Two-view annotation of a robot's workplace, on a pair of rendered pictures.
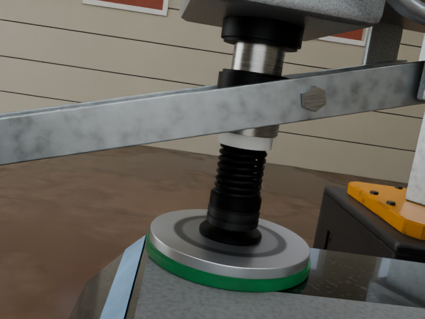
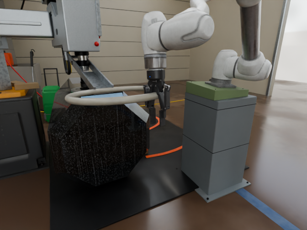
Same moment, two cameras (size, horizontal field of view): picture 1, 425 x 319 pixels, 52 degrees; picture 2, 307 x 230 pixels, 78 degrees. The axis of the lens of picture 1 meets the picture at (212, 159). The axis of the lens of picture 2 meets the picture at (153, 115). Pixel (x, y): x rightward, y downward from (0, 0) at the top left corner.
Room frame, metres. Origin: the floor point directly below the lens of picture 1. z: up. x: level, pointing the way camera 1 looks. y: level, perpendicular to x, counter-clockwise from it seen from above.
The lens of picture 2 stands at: (0.67, 1.51, 1.12)
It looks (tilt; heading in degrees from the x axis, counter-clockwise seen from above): 18 degrees down; 246
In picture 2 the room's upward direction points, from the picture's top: straight up
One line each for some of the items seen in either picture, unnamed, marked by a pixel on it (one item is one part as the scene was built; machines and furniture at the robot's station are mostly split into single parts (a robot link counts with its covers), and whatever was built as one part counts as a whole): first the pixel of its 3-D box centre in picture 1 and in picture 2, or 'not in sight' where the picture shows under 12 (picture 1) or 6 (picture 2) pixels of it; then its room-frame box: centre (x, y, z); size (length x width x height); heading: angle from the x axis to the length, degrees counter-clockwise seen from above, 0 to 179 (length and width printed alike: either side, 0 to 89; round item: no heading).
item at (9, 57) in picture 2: not in sight; (7, 59); (1.82, -3.64, 1.00); 0.50 x 0.22 x 0.33; 92
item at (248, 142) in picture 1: (246, 131); not in sight; (0.56, -0.04, 0.99); 0.07 x 0.07 x 0.04
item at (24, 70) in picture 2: not in sight; (25, 83); (1.61, -3.76, 0.43); 1.30 x 0.62 x 0.86; 92
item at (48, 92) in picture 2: not in sight; (52, 95); (0.96, -2.07, 0.43); 0.35 x 0.35 x 0.87; 79
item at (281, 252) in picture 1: (229, 238); (85, 89); (0.56, -0.04, 0.85); 0.21 x 0.21 x 0.01
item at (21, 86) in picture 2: not in sight; (26, 86); (1.06, -0.71, 0.81); 0.20 x 0.10 x 0.05; 12
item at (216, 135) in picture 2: not in sight; (214, 138); (-0.44, 0.34, 0.40); 0.50 x 0.50 x 0.80; 2
